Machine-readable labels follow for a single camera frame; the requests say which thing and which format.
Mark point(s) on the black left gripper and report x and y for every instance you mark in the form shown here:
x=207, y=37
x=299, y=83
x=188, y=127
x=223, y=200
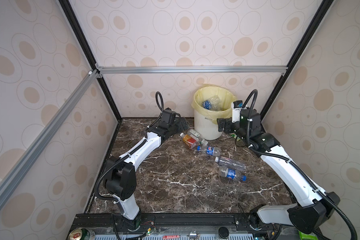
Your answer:
x=180, y=128

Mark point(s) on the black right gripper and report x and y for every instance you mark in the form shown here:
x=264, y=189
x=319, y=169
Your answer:
x=228, y=122

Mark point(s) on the blue label bottle white cap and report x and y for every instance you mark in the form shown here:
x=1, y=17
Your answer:
x=212, y=104

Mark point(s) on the clear square bottle green label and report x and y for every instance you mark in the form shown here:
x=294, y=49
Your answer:
x=198, y=137

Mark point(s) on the orange juice bottle red label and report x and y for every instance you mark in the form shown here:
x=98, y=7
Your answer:
x=189, y=141

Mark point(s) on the Pepsi label clear bottle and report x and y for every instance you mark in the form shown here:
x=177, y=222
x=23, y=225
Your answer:
x=210, y=151

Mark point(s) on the clear bottle blue cap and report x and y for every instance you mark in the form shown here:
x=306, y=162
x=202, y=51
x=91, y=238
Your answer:
x=231, y=174

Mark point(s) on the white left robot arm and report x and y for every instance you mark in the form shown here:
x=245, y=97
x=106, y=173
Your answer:
x=119, y=178

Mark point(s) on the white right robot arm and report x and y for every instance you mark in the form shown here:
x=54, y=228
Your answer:
x=309, y=209

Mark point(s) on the white ribbed waste bin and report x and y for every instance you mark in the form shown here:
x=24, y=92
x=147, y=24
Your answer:
x=205, y=127

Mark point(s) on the clear bottle dark label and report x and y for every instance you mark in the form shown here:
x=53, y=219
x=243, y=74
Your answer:
x=229, y=163

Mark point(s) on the green beer can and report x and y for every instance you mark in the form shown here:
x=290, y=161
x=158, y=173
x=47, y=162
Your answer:
x=81, y=234

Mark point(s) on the green packet bottom right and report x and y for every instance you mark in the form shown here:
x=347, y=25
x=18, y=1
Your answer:
x=304, y=236

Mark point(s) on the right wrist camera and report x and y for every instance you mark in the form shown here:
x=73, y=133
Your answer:
x=236, y=109

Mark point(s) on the horizontal aluminium rail back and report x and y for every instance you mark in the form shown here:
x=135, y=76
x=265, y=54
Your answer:
x=193, y=70

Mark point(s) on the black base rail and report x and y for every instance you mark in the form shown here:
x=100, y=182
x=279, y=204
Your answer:
x=183, y=227

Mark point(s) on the black corner frame post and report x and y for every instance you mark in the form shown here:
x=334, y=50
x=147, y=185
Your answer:
x=84, y=44

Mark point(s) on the black right corner post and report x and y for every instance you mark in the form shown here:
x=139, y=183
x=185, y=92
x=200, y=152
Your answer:
x=313, y=26

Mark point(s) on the diagonal aluminium rail left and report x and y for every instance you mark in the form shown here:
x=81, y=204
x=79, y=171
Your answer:
x=22, y=167

